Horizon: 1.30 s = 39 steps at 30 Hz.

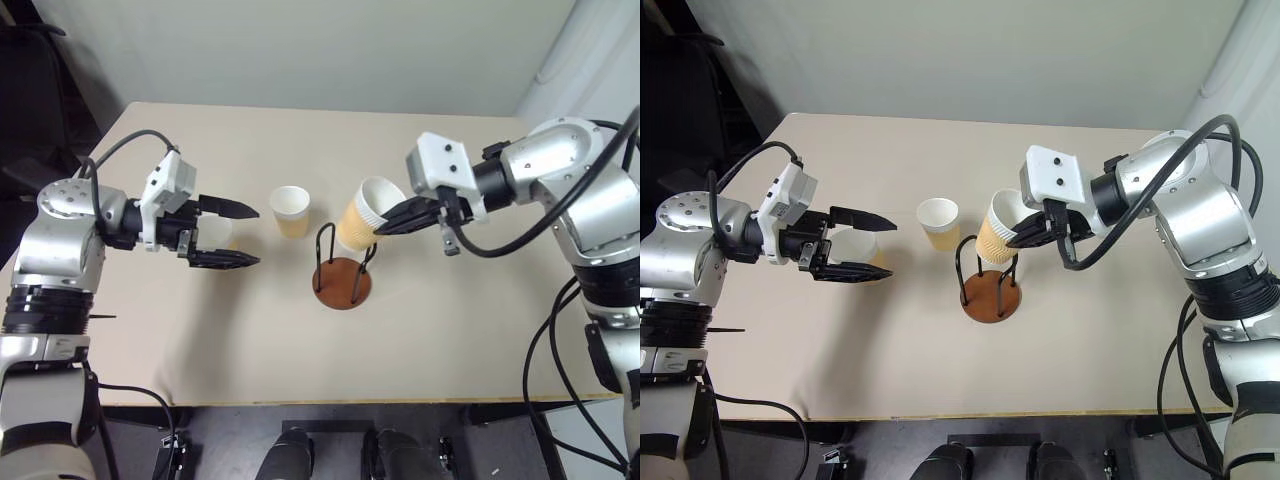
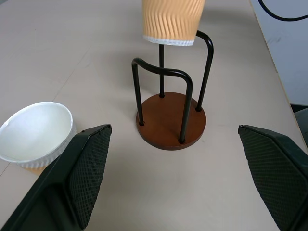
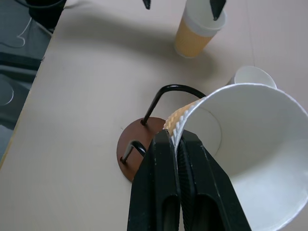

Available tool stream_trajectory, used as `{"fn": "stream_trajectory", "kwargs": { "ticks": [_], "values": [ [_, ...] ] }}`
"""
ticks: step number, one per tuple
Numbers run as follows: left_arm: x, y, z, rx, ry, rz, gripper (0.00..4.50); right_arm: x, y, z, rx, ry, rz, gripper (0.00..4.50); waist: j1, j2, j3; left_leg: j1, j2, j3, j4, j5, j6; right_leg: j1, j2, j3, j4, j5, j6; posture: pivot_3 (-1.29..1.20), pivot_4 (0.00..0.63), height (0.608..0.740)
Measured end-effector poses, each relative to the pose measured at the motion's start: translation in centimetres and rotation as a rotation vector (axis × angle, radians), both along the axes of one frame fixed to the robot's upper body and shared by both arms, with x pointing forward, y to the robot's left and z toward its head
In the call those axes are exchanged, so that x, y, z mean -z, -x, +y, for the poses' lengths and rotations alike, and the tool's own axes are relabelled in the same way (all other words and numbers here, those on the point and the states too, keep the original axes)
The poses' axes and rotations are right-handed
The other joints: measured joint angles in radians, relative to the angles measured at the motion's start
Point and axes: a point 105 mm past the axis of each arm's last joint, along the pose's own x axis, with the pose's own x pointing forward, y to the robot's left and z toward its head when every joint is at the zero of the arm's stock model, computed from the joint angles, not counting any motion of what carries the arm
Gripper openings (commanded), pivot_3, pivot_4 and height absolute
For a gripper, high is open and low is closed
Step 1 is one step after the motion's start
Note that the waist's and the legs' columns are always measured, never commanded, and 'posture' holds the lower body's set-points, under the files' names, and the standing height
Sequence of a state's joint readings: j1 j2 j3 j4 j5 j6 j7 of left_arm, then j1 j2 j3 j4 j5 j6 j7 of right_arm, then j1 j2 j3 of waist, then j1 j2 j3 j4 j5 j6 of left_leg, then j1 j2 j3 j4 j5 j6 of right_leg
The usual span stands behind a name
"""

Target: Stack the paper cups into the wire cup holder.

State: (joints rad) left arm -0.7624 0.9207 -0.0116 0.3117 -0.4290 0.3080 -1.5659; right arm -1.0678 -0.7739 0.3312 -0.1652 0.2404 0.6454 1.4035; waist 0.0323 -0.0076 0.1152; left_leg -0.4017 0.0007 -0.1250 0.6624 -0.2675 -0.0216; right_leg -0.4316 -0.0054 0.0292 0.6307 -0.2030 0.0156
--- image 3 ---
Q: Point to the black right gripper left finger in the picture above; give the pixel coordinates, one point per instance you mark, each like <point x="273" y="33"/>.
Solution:
<point x="154" y="183"/>

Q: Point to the white paper cup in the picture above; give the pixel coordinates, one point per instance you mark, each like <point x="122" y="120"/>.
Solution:
<point x="252" y="77"/>

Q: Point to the black rounded object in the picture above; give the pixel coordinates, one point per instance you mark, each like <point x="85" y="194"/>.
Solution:
<point x="45" y="4"/>

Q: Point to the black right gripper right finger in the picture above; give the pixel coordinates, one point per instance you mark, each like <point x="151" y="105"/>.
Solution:
<point x="204" y="187"/>

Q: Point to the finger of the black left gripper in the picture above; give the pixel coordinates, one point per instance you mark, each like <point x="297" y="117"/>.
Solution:
<point x="216" y="8"/>
<point x="147" y="3"/>

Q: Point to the yellow ribbed paper cup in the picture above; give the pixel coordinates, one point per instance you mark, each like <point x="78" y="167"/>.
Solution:
<point x="262" y="149"/>
<point x="192" y="36"/>

